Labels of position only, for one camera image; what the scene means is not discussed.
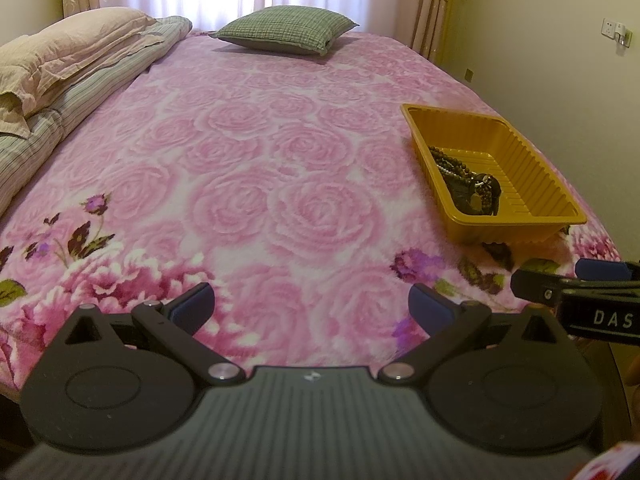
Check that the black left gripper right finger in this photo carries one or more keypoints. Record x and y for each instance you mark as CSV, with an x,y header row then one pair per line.
x,y
453,329

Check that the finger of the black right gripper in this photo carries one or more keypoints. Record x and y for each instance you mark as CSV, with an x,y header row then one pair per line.
x,y
537,282
602,270

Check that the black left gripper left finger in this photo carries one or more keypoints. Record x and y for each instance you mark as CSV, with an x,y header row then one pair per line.
x,y
169,329

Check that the yellow plastic tray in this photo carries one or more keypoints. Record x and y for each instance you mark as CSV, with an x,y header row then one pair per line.
x,y
534,203

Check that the pink rose bedspread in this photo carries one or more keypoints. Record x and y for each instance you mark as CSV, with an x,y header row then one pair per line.
x,y
288,184

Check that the striped folded quilt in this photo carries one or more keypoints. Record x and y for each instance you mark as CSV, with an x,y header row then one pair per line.
x,y
21,158

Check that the beige pillow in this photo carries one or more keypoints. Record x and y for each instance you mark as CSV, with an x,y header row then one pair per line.
x,y
36,68

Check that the green plaid cushion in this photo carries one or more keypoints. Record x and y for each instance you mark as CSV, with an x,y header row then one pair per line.
x,y
301,30

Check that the white wall socket with plug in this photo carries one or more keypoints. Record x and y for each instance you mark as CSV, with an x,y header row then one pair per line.
x,y
616,31

